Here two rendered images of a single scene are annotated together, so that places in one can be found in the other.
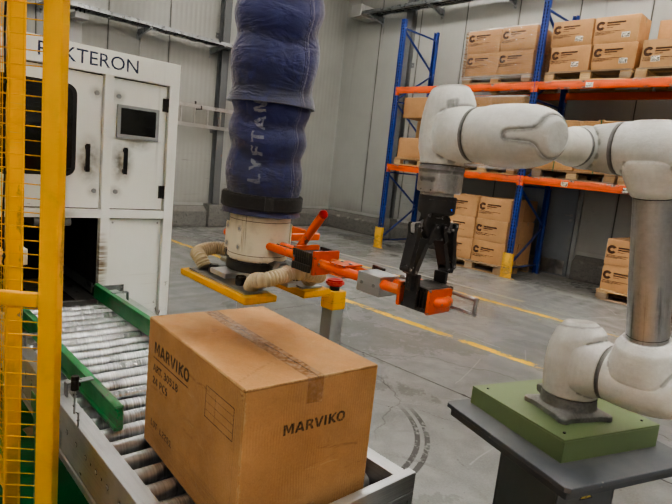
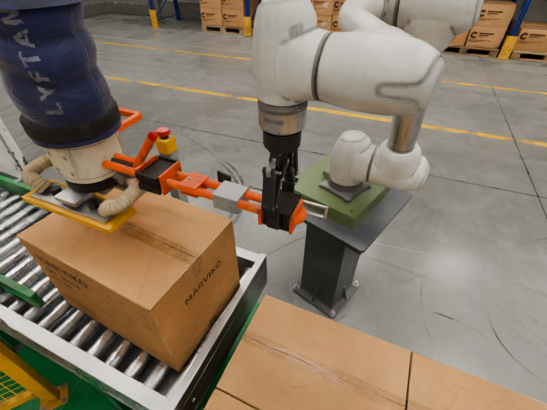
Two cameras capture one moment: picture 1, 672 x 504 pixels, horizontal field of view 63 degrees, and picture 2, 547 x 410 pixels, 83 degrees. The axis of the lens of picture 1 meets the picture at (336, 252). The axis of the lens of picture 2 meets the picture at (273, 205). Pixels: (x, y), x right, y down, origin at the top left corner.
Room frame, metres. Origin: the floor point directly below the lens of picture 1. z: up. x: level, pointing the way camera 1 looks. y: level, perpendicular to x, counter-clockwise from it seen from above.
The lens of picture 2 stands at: (0.60, 0.04, 1.69)
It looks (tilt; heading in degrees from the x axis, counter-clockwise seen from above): 40 degrees down; 337
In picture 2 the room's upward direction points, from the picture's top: straight up
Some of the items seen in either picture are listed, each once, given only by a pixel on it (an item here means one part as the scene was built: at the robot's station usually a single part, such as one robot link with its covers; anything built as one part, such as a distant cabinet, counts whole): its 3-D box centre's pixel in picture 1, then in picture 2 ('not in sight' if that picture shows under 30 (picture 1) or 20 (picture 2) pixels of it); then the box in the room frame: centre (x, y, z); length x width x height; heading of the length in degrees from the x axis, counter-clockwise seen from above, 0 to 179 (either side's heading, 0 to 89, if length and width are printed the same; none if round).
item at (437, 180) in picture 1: (440, 180); (282, 113); (1.10, -0.19, 1.45); 0.09 x 0.09 x 0.06
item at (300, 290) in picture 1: (281, 274); not in sight; (1.60, 0.15, 1.12); 0.34 x 0.10 x 0.05; 44
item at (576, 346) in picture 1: (578, 357); (352, 156); (1.54, -0.74, 0.98); 0.18 x 0.16 x 0.22; 38
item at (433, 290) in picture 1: (423, 296); (281, 211); (1.09, -0.19, 1.21); 0.08 x 0.07 x 0.05; 44
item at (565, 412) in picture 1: (563, 398); (342, 180); (1.56, -0.73, 0.84); 0.22 x 0.18 x 0.06; 18
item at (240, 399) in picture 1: (251, 404); (142, 264); (1.50, 0.20, 0.75); 0.60 x 0.40 x 0.40; 39
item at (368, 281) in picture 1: (377, 282); (231, 197); (1.19, -0.10, 1.21); 0.07 x 0.07 x 0.04; 44
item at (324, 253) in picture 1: (315, 259); (159, 174); (1.35, 0.05, 1.22); 0.10 x 0.08 x 0.06; 134
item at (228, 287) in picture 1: (226, 278); (76, 200); (1.46, 0.29, 1.12); 0.34 x 0.10 x 0.05; 44
